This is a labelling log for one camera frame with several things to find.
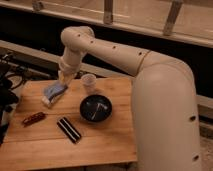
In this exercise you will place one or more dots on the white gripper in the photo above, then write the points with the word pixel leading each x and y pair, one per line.
pixel 66 74

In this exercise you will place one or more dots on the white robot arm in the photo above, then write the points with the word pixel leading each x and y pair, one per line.
pixel 163 99

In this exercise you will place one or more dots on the translucent ceramic cup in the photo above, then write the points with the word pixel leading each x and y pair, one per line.
pixel 89 82

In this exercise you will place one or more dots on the black bowl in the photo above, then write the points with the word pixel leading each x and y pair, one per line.
pixel 95 108

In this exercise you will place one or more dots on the black white striped bar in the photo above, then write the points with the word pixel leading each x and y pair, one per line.
pixel 71 132

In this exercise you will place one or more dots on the brown red snack bar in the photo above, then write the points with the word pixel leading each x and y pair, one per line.
pixel 33 119

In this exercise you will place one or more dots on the black camera equipment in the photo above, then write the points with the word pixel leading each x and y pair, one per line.
pixel 7 97

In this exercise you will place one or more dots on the metal frame rail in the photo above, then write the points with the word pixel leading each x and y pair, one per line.
pixel 188 21

